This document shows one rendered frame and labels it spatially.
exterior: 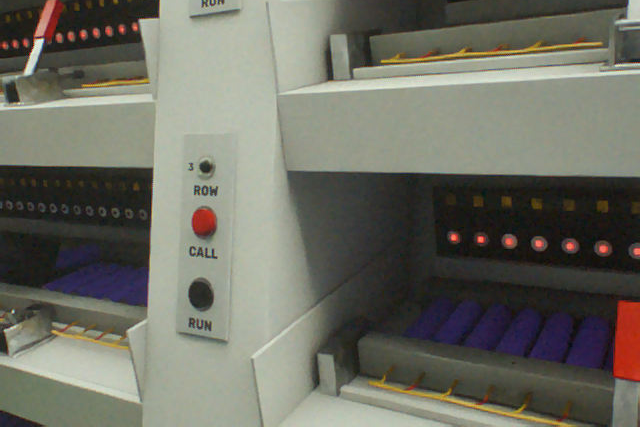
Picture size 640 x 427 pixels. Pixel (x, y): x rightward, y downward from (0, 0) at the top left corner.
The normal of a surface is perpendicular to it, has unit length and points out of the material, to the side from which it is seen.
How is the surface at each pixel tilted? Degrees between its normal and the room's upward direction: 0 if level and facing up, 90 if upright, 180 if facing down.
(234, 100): 90
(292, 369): 90
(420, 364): 107
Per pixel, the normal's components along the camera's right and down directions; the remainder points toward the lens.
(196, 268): -0.52, -0.02
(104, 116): -0.51, 0.27
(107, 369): -0.11, -0.96
